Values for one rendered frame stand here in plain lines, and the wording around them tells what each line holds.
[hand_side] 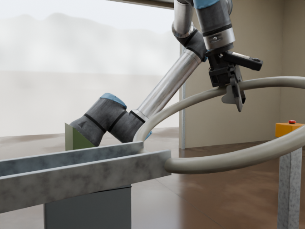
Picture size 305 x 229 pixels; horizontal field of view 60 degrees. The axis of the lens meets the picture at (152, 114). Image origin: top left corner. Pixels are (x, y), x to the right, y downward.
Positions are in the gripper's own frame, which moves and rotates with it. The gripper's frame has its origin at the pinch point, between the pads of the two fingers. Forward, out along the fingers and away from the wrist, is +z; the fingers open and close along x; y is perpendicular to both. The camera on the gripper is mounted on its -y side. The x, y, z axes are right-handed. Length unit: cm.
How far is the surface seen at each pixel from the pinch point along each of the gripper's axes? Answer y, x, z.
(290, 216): 1, -45, 86
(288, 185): -1, -50, 69
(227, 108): 160, -528, 193
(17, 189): 18, 67, -17
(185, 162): 1.8, 46.7, -7.4
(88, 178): 13, 58, -13
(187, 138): 237, -424, 211
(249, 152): -9.3, 44.8, -7.5
